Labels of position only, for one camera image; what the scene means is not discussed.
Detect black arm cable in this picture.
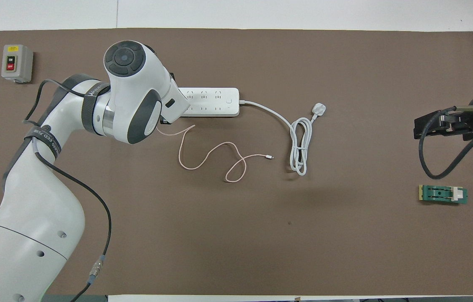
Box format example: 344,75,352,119
23,79,112,302
418,106,473,180

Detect grey on-off switch box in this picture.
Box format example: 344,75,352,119
1,44,34,83

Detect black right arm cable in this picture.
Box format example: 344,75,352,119
418,106,473,180

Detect brown table mat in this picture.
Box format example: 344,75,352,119
0,28,473,296

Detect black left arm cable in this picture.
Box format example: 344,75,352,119
23,79,112,302

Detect pink charging cable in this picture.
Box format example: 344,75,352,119
156,125,275,183

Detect white power strip cord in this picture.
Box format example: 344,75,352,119
239,100,327,176

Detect white power strip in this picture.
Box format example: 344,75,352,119
178,87,240,117

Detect green knife switch board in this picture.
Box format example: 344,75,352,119
418,185,468,206

